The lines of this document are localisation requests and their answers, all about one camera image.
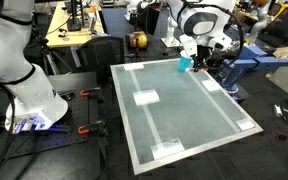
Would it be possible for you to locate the orange black bar clamp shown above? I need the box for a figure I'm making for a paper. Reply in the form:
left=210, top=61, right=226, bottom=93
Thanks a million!
left=79, top=86, right=104, bottom=100
left=77, top=119, right=108, bottom=137

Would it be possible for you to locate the wooden desk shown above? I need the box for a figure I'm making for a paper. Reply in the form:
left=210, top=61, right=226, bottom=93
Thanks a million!
left=45, top=0, right=106, bottom=49

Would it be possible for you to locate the black tripod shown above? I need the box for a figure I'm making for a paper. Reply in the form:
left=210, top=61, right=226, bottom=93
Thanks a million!
left=33, top=36, right=73, bottom=76

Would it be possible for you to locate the black mesh chair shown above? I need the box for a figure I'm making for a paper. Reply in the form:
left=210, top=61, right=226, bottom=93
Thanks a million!
left=75, top=35, right=126, bottom=86

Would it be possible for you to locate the blue robot stand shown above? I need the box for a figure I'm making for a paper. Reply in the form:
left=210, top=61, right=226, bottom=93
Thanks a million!
left=215, top=44, right=288, bottom=101

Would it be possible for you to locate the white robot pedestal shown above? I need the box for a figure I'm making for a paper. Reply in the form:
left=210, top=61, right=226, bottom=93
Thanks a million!
left=160, top=14, right=182, bottom=48

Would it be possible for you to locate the light blue plastic cup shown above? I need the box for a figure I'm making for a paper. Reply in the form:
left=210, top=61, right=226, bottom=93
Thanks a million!
left=177, top=49, right=195, bottom=73

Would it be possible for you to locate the white tape patch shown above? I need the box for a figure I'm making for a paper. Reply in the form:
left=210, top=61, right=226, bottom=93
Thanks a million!
left=200, top=79, right=222, bottom=93
left=149, top=138, right=186, bottom=160
left=132, top=88, right=161, bottom=107
left=235, top=118, right=256, bottom=132
left=123, top=62, right=145, bottom=72

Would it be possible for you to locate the yellow black cable reel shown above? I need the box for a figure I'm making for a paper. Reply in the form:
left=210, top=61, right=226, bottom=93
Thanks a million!
left=126, top=31, right=149, bottom=51

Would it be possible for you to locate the black monitor stand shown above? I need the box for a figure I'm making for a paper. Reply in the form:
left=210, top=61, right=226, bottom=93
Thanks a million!
left=66, top=0, right=86, bottom=33

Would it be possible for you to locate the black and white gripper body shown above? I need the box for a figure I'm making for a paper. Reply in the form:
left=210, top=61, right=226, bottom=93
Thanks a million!
left=179, top=33, right=234, bottom=62

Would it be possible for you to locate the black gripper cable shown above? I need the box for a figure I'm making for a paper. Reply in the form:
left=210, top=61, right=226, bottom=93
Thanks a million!
left=180, top=0, right=245, bottom=73

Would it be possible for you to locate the white power adapter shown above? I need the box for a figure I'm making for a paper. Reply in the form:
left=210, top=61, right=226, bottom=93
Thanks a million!
left=272, top=103, right=284, bottom=118

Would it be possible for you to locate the red floor cable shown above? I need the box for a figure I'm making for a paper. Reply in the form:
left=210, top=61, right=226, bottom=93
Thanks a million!
left=271, top=127, right=288, bottom=142

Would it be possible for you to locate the black perforated mounting table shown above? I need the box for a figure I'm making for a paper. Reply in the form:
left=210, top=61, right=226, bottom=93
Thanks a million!
left=0, top=71, right=102, bottom=180

